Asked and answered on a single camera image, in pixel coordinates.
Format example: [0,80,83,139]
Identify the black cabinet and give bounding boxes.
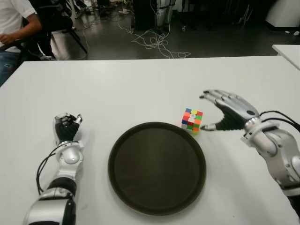
[132,0,158,30]

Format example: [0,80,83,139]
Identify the white side table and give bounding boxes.
[271,44,300,71]

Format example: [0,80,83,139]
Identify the right arm black cables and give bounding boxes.
[259,110,300,132]

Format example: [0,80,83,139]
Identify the black chair with angled legs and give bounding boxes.
[42,0,89,54]

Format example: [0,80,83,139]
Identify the white pillar base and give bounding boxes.
[264,0,300,31]

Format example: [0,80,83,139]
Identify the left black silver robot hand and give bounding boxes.
[52,112,84,146]

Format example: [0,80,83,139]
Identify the left arm black cables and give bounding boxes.
[36,146,64,195]

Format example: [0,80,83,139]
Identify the black wheeled cart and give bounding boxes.
[177,0,235,32]

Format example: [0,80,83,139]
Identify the multicoloured Rubik's cube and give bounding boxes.
[181,107,204,136]

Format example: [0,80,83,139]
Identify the silver folded stand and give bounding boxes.
[238,5,253,26]

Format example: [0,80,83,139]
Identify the person in black clothes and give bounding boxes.
[23,0,57,61]

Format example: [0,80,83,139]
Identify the dark brown round plate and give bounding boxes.
[107,121,207,215]

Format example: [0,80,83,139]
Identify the tangled white floor cable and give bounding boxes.
[118,21,192,59]

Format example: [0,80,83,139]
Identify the black office chair armrest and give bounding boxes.
[0,38,29,64]

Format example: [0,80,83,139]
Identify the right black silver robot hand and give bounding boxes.
[198,89,261,132]

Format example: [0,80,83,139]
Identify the person in white shirt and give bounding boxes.
[0,0,43,87]

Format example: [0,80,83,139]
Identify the thin white floor cable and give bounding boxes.
[74,20,101,60]

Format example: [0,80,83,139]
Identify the arm black cables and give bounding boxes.
[36,146,64,195]
[259,110,300,132]

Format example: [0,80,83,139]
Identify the silver humanoid robot legs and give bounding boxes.
[155,0,174,30]

